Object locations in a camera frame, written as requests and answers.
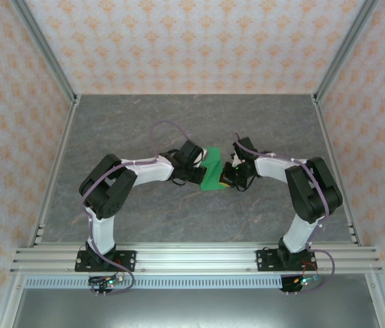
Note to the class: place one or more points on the green paper sheet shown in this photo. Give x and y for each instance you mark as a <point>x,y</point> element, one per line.
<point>214,171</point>

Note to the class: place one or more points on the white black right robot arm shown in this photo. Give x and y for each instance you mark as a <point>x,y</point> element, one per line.
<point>298,232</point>

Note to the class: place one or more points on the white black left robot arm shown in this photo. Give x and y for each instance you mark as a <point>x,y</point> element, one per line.
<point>105,232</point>

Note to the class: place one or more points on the grey metal shelf panel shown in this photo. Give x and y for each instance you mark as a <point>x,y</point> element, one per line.
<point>192,309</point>

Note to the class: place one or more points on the aluminium mounting rail beam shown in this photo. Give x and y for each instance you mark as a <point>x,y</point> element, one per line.
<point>196,259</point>

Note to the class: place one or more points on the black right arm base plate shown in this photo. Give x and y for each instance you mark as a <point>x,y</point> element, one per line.
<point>266,261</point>

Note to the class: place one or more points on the aluminium table side rail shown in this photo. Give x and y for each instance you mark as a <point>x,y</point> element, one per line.
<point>337,171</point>
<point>54,171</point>

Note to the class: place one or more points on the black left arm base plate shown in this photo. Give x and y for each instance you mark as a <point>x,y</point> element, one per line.
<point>126,261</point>

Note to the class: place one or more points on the aluminium frame post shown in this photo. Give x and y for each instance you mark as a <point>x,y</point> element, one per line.
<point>45,51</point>
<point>344,51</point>

